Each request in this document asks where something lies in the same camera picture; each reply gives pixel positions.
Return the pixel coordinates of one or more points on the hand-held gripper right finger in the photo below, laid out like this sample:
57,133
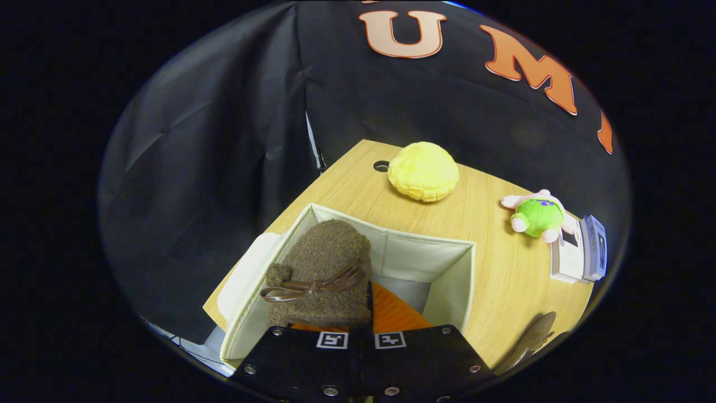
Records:
370,308

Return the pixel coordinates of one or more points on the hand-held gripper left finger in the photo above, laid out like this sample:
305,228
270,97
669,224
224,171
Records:
302,364

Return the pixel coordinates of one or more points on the beige fabric storage box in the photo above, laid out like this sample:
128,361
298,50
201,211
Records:
414,252

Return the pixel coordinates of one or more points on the brown fuzzy shoe with bow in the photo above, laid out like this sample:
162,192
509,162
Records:
324,252
531,338

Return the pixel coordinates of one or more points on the storage box lid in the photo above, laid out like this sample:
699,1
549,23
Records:
246,274

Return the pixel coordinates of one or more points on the yellow plush bun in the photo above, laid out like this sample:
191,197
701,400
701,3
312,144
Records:
423,170

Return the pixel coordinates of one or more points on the green and pink plush toy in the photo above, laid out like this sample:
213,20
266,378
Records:
537,215

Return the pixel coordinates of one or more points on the white book with portrait cover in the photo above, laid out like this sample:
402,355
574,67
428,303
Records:
568,257

